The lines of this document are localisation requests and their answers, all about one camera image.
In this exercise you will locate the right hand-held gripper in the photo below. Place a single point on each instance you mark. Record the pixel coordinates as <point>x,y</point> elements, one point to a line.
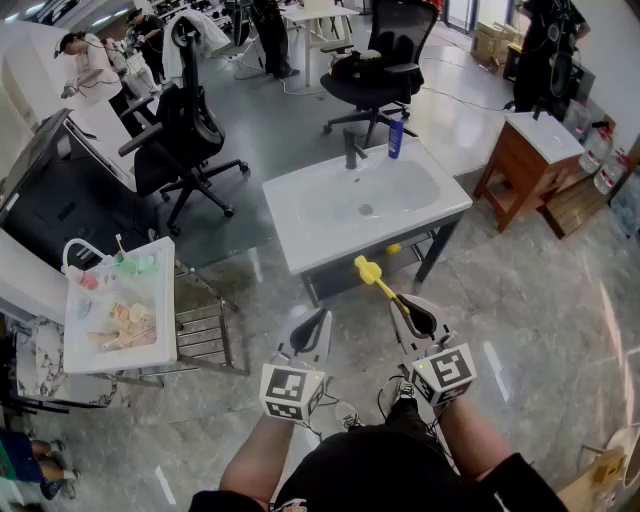
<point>445,372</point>

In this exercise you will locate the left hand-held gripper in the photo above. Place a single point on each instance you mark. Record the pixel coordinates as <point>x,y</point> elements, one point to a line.
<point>292,390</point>

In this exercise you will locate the yellow brush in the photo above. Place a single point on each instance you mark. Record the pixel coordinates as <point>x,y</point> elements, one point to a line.
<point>367,271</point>

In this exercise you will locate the person's left forearm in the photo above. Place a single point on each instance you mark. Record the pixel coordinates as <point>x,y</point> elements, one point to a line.
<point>255,460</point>

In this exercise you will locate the person's right forearm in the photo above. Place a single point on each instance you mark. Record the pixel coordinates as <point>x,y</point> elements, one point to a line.
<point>470,440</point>

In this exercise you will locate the green plastic cup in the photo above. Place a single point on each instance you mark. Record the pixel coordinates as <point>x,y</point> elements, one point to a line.
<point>147,264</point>
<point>126,264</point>

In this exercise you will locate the black sink stand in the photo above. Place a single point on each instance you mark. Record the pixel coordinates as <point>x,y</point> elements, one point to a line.
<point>330,285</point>

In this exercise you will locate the person's right shoe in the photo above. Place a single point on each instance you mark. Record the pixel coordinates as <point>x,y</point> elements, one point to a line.
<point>405,389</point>

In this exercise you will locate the person's shoe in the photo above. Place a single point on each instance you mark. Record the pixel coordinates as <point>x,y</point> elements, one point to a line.
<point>349,416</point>
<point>405,389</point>

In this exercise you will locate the small yellow object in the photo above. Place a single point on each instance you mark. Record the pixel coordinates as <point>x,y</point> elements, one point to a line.
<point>393,248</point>

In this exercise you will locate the person's left shoe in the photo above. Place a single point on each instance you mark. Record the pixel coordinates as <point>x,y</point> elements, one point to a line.
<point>349,416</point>

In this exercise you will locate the metal rack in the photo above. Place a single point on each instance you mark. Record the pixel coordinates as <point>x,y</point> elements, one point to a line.
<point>205,314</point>

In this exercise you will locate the large white sink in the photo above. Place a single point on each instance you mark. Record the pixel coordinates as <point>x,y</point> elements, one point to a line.
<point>300,235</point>

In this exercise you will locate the small white basin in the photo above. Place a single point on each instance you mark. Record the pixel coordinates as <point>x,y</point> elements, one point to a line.
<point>165,310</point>

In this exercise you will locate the person's black clothing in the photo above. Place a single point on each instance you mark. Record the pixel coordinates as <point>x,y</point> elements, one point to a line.
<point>375,475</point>

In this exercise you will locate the pile of wooden utensils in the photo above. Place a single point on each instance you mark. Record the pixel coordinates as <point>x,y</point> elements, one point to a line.
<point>127,327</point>

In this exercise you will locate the blue bottle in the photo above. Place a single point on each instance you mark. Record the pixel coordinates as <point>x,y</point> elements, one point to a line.
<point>395,140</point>

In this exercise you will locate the large black faucet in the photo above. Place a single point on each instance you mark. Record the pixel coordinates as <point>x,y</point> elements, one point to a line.
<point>351,150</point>

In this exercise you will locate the wooden crate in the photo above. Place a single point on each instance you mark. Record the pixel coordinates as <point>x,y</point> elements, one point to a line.
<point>575,205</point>

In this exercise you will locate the wooden stand with white basin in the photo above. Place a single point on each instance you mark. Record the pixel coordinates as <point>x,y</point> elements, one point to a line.
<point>525,160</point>

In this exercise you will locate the white toothbrush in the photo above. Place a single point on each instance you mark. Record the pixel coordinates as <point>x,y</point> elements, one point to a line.
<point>120,245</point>

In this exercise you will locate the pink plastic container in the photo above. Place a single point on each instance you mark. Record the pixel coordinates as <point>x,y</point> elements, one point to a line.
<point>89,280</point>

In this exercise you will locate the black office chair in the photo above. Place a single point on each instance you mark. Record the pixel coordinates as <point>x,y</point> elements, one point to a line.
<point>155,170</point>
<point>360,87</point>

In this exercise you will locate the light wooden stool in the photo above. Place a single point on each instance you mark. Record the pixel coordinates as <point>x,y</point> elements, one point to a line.
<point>605,470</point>

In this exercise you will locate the pack of water bottles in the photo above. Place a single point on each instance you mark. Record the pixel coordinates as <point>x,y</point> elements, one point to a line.
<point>627,210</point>

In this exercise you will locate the clear water jug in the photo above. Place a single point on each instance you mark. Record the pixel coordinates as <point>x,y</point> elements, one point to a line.
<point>611,172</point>
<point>596,150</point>

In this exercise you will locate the small black faucet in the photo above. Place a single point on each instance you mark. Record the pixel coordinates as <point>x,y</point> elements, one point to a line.
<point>538,110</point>

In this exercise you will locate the marble patterned cabinet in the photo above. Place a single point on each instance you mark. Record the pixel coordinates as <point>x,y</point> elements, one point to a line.
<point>40,360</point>

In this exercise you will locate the black bag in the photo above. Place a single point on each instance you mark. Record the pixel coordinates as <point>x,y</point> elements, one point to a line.
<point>352,65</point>

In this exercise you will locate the black yellow case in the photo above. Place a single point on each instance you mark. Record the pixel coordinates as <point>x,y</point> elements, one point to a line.
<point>511,62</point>

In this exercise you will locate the white counter slab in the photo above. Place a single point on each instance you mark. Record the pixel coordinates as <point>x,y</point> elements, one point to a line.
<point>25,280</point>

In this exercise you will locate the black cabinet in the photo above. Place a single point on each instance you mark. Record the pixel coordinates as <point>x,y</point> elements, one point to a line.
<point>50,200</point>

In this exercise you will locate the black equipment box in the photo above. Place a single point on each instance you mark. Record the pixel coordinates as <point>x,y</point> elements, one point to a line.
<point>582,82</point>

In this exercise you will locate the cardboard boxes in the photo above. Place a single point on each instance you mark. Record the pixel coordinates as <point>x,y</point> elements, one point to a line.
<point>492,40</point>

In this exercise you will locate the white cloth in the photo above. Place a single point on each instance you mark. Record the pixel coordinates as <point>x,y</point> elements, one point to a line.
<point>172,55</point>

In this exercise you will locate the white table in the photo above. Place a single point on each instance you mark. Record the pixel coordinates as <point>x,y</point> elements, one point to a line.
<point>320,12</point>

